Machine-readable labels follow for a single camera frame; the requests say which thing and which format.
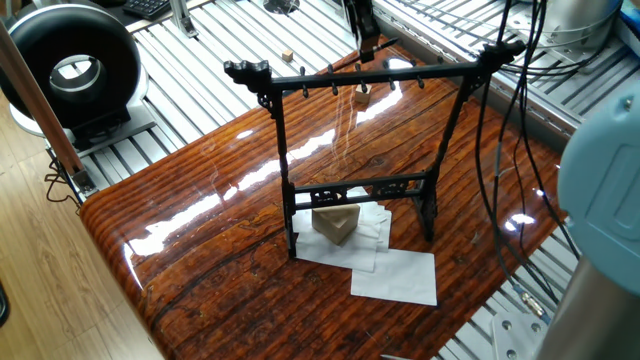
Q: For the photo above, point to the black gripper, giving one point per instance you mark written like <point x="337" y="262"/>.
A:
<point x="360" y="8"/>

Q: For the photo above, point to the thin calligraphy brush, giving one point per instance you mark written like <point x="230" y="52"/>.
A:
<point x="388" y="44"/>

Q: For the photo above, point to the grey robot base column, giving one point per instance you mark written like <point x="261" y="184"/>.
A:
<point x="578" y="18"/>

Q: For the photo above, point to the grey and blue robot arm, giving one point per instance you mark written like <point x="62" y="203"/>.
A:
<point x="610" y="200"/>

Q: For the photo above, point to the black metal pen rack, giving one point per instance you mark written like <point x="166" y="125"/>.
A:
<point x="355" y="188"/>

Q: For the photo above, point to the small wooden cube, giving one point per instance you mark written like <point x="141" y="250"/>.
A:
<point x="362" y="97"/>

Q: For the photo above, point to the tiny yellow cube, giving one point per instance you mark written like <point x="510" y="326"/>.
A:
<point x="287" y="53"/>

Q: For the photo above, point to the large wooden block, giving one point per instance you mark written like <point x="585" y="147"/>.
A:
<point x="336" y="222"/>

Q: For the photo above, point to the white paper sheet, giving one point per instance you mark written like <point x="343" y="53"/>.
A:
<point x="378" y="225"/>
<point x="305" y="240"/>
<point x="400" y="278"/>

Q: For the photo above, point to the black keyboard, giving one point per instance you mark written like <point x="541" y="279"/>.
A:
<point x="150" y="8"/>

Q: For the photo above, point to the brown wooden pole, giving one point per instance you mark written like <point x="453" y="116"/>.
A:
<point x="40" y="100"/>

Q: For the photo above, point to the black round duct fan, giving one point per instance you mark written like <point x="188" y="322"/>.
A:
<point x="30" y="50"/>

